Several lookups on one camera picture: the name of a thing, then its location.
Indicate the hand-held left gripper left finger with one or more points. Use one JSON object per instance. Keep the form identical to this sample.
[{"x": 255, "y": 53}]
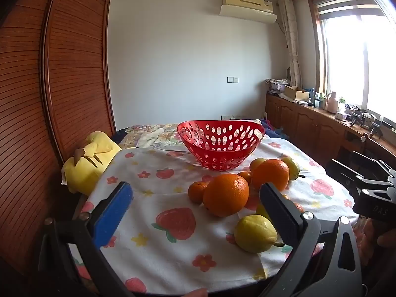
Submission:
[{"x": 113, "y": 215}]

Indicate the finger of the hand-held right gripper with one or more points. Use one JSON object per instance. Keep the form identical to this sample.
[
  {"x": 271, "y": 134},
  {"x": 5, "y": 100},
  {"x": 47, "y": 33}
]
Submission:
[
  {"x": 343, "y": 173},
  {"x": 376, "y": 165}
]

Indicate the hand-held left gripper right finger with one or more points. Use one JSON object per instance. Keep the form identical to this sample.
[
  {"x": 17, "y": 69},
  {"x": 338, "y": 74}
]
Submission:
[{"x": 283, "y": 218}]

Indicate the small tangerine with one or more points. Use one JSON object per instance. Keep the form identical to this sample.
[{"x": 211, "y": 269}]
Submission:
[
  {"x": 246, "y": 177},
  {"x": 197, "y": 192},
  {"x": 298, "y": 207}
]

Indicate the green apple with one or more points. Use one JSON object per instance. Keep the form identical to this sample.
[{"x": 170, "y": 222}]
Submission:
[
  {"x": 257, "y": 163},
  {"x": 262, "y": 212}
]

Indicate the yellow-green pear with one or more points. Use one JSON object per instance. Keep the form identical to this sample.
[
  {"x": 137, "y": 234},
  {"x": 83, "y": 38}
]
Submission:
[
  {"x": 292, "y": 167},
  {"x": 253, "y": 233}
]

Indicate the large orange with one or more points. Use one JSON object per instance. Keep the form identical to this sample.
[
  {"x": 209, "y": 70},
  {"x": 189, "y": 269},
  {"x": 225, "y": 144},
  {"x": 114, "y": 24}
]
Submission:
[
  {"x": 225, "y": 195},
  {"x": 270, "y": 174}
]

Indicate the red perforated plastic basket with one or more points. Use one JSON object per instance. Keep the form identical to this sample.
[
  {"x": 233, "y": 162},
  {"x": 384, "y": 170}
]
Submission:
[{"x": 221, "y": 154}]

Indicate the person's right hand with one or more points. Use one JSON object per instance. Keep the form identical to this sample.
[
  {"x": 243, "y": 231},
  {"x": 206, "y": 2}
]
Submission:
[{"x": 385, "y": 241}]

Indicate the small black tripod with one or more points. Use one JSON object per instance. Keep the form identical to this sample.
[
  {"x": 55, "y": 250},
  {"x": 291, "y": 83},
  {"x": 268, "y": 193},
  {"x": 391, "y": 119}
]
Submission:
[{"x": 357, "y": 119}]

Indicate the white tissue box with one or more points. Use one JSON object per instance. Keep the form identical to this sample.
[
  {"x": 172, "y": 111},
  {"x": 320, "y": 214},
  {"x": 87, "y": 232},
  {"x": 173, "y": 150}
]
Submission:
[{"x": 341, "y": 116}]

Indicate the wooden low cabinet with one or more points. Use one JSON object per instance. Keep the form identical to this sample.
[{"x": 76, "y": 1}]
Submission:
[{"x": 309, "y": 123}]

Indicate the yellow plush toy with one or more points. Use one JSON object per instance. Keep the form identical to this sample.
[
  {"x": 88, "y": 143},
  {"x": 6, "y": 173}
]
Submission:
[{"x": 89, "y": 157}]

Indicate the pink bottle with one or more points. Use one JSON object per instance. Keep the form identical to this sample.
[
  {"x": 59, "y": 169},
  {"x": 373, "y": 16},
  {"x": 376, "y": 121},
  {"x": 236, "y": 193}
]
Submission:
[{"x": 332, "y": 103}]

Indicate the white fruit-printed cloth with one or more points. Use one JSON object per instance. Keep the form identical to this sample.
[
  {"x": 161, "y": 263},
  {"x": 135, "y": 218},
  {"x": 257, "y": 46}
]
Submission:
[{"x": 173, "y": 253}]

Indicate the teal cloth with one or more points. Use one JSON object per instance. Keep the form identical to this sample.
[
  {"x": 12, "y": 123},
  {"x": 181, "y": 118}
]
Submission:
[{"x": 281, "y": 129}]

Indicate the floral blanket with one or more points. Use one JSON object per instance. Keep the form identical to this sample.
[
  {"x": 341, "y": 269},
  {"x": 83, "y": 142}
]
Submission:
[{"x": 154, "y": 134}]

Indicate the cardboard box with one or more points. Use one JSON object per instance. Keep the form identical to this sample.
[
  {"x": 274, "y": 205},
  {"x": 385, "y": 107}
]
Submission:
[{"x": 295, "y": 93}]

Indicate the wooden framed window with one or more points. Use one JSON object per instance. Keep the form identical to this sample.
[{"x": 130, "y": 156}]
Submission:
[{"x": 355, "y": 62}]

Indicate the patterned curtain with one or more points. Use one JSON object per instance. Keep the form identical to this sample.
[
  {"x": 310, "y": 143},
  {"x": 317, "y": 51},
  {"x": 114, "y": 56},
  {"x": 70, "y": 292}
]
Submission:
[{"x": 292, "y": 43}]

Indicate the wooden slatted wardrobe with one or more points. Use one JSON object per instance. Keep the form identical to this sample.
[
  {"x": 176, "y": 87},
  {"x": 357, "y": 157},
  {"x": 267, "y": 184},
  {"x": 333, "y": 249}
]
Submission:
[{"x": 62, "y": 68}]

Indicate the grey window blind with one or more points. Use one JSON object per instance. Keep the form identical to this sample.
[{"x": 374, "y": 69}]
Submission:
[{"x": 343, "y": 6}]

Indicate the white wall socket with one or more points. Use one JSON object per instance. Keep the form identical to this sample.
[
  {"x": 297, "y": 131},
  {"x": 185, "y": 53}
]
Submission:
[{"x": 232, "y": 117}]

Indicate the white wall switch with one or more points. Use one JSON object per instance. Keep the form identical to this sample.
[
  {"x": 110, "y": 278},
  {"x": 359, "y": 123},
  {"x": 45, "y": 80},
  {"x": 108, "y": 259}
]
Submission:
[{"x": 232, "y": 79}]

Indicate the wall air conditioner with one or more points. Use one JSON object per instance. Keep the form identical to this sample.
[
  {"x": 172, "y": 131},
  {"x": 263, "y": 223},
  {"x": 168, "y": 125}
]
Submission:
[{"x": 247, "y": 4}]

